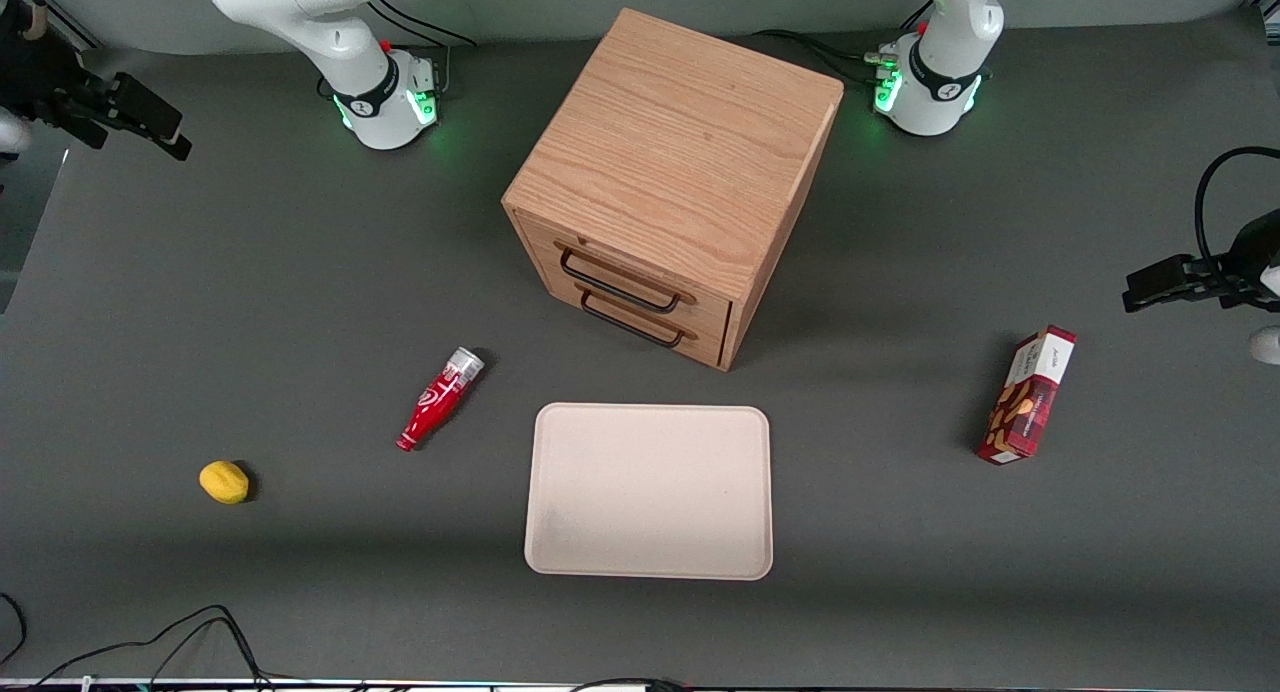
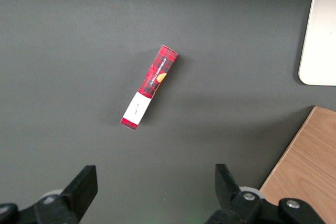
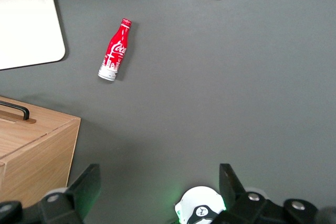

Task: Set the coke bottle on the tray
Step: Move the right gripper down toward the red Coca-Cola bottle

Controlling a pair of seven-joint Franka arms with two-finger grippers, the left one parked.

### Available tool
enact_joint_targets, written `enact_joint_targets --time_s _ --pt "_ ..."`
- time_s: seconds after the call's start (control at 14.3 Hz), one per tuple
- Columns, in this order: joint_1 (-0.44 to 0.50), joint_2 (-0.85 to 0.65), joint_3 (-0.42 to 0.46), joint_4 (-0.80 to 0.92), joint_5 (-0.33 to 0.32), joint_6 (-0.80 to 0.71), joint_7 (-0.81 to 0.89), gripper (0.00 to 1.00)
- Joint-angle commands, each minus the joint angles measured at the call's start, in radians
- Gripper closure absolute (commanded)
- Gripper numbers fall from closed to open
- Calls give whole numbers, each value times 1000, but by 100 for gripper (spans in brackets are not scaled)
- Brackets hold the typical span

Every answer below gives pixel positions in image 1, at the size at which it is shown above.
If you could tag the red cookie box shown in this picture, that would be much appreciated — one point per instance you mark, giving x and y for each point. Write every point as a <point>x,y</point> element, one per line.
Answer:
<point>1028,397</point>

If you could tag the wooden drawer cabinet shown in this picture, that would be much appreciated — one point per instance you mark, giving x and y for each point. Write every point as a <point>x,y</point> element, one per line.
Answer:
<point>680,152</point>

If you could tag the red coke bottle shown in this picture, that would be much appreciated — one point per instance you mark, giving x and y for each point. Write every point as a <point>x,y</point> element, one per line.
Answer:
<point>437,401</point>

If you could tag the yellow lemon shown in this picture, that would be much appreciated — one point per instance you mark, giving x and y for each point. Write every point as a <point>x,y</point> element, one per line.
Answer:
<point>224,482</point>

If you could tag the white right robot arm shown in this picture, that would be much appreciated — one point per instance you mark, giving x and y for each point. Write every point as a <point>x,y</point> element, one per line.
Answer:
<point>340,42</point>

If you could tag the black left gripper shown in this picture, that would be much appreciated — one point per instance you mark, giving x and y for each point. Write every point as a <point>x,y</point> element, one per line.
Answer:
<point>1246,261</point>

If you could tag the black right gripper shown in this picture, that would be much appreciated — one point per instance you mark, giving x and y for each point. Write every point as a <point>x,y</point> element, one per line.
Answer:
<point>38,80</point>

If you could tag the beige rectangular tray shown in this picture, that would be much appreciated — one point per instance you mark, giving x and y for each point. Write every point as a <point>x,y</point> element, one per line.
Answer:
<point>650,492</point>

